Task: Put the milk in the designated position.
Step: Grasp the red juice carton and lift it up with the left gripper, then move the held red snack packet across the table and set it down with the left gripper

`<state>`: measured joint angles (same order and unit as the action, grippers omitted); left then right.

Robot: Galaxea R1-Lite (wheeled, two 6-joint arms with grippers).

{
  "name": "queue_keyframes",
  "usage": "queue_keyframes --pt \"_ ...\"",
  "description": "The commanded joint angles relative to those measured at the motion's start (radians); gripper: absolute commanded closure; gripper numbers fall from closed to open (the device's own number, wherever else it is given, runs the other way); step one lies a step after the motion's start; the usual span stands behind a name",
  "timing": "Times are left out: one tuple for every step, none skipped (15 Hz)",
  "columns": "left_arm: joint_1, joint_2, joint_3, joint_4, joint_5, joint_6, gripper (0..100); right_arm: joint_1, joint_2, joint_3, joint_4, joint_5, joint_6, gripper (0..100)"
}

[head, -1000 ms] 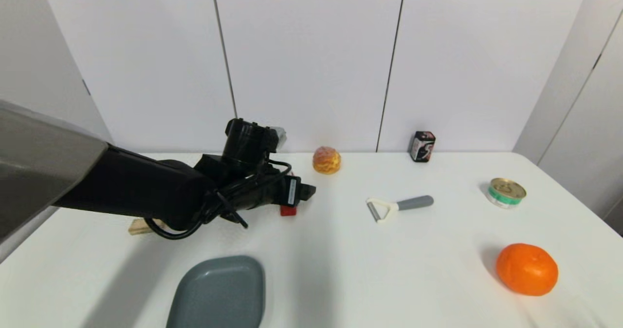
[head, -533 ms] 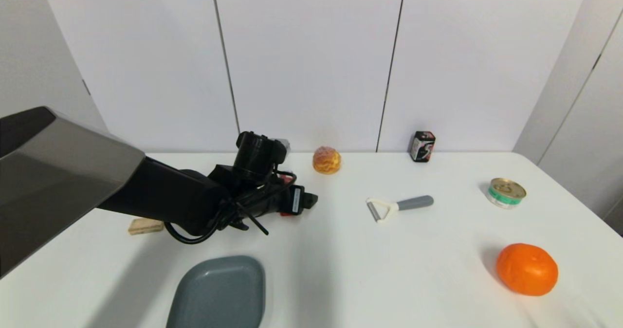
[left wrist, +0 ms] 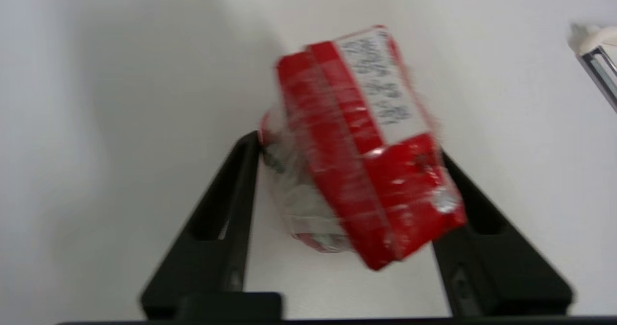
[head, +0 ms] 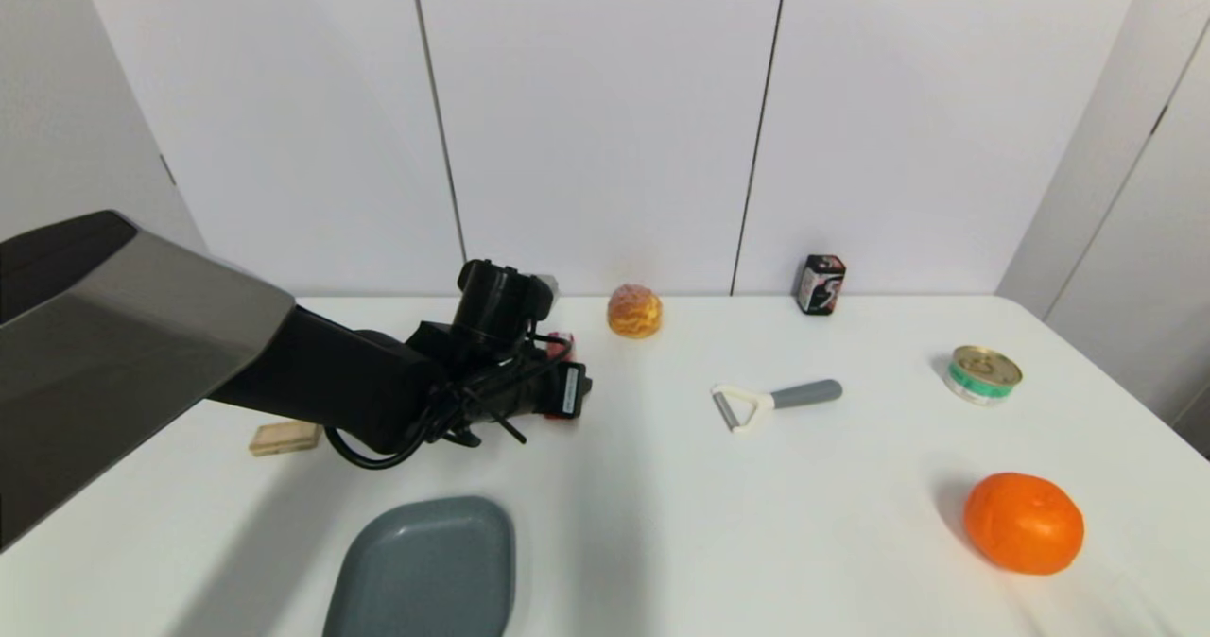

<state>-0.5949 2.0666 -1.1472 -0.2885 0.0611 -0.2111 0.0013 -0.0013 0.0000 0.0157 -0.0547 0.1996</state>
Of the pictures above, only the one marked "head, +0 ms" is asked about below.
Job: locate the golden cream puff bread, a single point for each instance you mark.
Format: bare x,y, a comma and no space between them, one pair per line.
634,313

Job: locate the red milk carton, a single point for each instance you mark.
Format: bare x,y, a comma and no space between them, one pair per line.
560,345

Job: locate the small wooden block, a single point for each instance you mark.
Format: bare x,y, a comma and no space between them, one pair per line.
277,440

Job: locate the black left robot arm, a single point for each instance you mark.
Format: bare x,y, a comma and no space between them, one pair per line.
123,344

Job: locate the green labelled tin can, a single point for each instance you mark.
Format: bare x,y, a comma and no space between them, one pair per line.
983,377

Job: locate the orange fruit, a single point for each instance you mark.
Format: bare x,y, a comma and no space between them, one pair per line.
1025,524

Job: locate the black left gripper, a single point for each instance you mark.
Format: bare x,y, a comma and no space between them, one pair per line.
534,387

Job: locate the black gum box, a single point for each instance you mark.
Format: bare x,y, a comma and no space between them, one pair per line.
820,286

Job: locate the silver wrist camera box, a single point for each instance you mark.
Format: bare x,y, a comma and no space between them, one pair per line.
544,287

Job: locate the grey plastic plate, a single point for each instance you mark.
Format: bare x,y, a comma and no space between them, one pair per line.
425,571

